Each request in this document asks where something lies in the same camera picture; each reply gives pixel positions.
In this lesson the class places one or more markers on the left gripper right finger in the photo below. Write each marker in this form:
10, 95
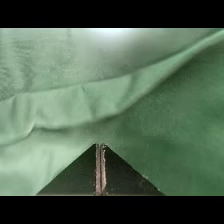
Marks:
123, 176

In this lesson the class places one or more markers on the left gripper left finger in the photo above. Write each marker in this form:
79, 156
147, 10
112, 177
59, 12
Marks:
80, 176

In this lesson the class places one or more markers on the green T-shirt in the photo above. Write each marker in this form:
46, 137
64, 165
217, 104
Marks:
133, 83

